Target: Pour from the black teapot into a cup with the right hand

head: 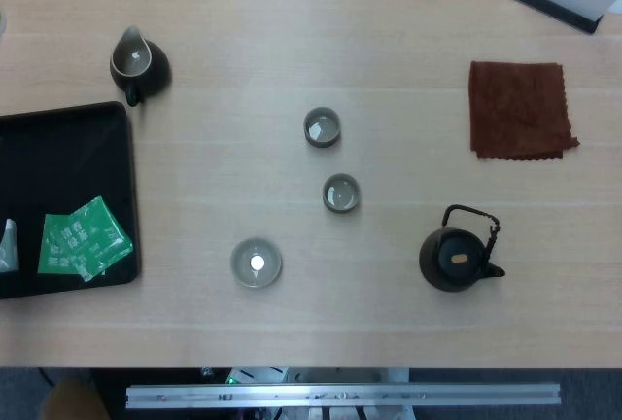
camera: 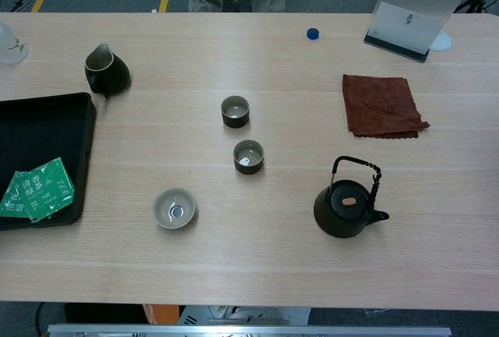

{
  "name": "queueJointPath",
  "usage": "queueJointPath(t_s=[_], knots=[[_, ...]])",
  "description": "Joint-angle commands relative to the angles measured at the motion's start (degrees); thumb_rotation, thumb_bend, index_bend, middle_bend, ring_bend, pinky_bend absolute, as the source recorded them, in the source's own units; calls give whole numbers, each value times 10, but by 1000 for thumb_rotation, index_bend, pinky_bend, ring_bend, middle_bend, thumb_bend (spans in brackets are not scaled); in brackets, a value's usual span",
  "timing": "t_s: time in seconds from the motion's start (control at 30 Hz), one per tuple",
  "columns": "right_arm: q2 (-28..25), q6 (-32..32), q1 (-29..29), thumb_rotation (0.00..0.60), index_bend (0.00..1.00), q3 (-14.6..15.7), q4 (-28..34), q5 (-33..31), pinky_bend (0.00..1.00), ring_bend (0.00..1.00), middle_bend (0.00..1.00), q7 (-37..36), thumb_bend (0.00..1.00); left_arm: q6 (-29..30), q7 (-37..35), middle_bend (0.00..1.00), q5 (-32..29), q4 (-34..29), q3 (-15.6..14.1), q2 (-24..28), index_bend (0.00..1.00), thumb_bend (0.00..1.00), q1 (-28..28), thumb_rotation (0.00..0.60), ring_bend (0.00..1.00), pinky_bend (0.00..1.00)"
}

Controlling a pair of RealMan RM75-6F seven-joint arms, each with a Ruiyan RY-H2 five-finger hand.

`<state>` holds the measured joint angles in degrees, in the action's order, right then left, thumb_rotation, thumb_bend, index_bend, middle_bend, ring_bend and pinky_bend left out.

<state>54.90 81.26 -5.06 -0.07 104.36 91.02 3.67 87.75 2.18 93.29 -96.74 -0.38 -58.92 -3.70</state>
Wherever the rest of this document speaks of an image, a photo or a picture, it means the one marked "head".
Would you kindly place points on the dark ceramic pouring pitcher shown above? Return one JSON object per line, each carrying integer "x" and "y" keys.
{"x": 156, "y": 75}

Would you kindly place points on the aluminium profile rail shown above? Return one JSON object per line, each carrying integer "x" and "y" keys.
{"x": 340, "y": 395}

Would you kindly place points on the small dark teacup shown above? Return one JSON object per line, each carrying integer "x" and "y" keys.
{"x": 341, "y": 194}
{"x": 321, "y": 128}

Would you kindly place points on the green tea packet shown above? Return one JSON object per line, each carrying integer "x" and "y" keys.
{"x": 50, "y": 251}
{"x": 94, "y": 240}

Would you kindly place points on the wide grey tea bowl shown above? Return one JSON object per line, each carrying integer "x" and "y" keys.
{"x": 256, "y": 263}

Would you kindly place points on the black rectangular tray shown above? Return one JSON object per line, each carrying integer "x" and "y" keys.
{"x": 58, "y": 157}

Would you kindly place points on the white electronics box under table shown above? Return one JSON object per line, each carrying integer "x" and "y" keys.
{"x": 257, "y": 375}

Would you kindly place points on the brown folded cloth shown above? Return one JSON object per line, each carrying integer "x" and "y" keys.
{"x": 515, "y": 109}

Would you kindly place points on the orange object under table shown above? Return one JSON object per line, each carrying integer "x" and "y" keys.
{"x": 73, "y": 400}

